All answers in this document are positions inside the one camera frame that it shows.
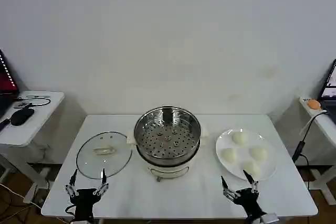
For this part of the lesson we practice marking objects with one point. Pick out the round glass lid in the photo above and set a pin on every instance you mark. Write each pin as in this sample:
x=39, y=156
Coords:
x=105, y=155

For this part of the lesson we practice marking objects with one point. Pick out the white steamed bun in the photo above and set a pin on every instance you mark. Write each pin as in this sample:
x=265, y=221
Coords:
x=229, y=155
x=258, y=153
x=252, y=168
x=240, y=138

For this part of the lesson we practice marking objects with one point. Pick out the white side table with laptop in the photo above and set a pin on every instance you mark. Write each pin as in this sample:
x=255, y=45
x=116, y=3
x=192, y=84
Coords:
x=324, y=129

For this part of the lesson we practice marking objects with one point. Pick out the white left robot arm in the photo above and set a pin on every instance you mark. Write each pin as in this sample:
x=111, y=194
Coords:
x=84, y=221

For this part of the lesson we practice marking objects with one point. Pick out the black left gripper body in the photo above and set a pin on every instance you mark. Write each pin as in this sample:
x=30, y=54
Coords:
x=84, y=201

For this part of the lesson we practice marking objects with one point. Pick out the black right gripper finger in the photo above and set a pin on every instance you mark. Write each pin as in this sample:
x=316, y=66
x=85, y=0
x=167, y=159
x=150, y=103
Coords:
x=254, y=183
x=229, y=192

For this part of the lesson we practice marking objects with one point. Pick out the small orange object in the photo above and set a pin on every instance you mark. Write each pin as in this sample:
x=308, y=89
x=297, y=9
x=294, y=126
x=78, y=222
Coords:
x=314, y=104

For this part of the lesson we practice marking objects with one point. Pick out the white round plate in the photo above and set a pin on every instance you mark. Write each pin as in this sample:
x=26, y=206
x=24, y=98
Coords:
x=246, y=155

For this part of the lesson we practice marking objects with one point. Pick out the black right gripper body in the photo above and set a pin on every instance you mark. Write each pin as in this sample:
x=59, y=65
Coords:
x=248, y=201

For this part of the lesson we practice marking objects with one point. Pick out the white side table with mouse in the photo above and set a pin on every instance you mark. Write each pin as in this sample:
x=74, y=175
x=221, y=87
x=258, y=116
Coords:
x=39, y=121

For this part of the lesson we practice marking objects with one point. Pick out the perforated steel steamer basket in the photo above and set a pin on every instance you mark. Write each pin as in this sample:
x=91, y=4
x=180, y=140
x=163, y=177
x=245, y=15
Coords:
x=168, y=134

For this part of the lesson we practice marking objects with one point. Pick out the black computer mouse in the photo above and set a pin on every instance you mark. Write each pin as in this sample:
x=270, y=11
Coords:
x=21, y=117

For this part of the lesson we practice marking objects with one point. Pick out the black laptop with red screen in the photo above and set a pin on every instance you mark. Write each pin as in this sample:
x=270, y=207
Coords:
x=5, y=79

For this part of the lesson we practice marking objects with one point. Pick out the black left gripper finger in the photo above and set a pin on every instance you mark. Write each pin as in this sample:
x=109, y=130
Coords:
x=71, y=187
x=103, y=186

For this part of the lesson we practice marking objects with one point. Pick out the cream electric cooker pot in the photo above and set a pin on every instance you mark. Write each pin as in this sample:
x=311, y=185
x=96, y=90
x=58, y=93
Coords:
x=168, y=169

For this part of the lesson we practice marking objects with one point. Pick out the black laptop with pale screen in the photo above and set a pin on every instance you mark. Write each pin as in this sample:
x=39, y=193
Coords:
x=331, y=87

